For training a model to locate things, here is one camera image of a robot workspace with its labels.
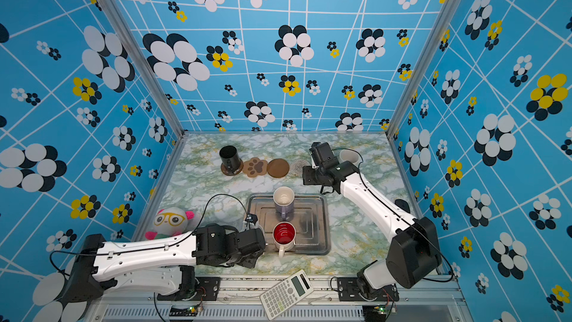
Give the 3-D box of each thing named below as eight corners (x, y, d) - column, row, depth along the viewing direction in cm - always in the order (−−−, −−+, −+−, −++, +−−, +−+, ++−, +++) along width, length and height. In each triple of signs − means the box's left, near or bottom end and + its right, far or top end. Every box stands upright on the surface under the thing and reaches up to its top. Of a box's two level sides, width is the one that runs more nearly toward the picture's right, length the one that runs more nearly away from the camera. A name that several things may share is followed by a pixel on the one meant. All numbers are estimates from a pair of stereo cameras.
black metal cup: (232, 176, 104) (226, 162, 96) (223, 164, 109) (217, 149, 100) (245, 168, 107) (240, 154, 98) (236, 157, 112) (231, 142, 103)
